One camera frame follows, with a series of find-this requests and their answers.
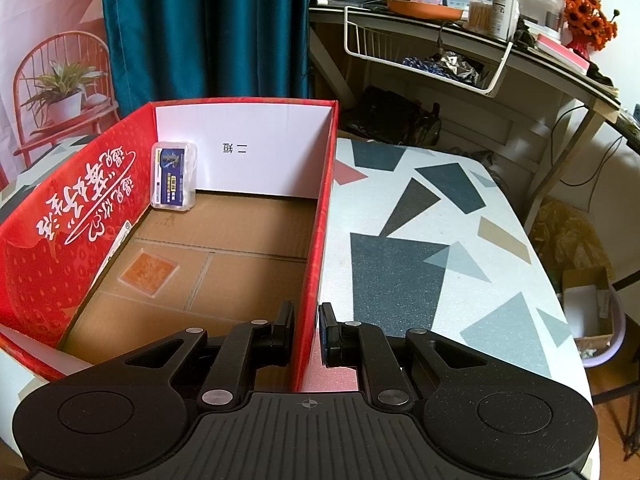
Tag gold card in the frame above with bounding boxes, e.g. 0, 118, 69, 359
118, 249, 179, 298

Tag red strawberry cardboard box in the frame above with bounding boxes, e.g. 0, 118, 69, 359
1, 98, 338, 404

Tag patterned tablecloth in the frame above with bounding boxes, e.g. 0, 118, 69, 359
0, 134, 601, 480

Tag clear case with blue card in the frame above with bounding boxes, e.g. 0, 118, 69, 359
150, 142, 198, 211

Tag small cardboard box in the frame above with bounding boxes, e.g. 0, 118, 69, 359
562, 266, 610, 352

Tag lavender plastic basin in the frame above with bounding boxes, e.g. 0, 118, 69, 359
582, 285, 627, 368

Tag white desk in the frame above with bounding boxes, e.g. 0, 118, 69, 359
309, 6, 620, 226

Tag pink printed backdrop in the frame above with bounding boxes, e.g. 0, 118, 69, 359
0, 0, 119, 180

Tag teal curtain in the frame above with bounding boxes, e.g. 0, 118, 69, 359
102, 0, 310, 116

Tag orange bowl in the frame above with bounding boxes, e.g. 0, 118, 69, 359
386, 0, 463, 22

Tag cotton swab box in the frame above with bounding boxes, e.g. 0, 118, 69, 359
465, 0, 492, 35

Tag pink book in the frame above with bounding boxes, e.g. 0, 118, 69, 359
536, 34, 590, 75

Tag white cylindrical bottle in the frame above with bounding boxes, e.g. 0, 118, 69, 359
489, 0, 518, 41

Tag orange artificial flowers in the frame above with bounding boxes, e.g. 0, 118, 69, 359
563, 0, 620, 58

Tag white wire basket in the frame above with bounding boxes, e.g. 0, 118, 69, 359
343, 6, 513, 98

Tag black cable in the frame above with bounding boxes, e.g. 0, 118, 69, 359
549, 103, 626, 189

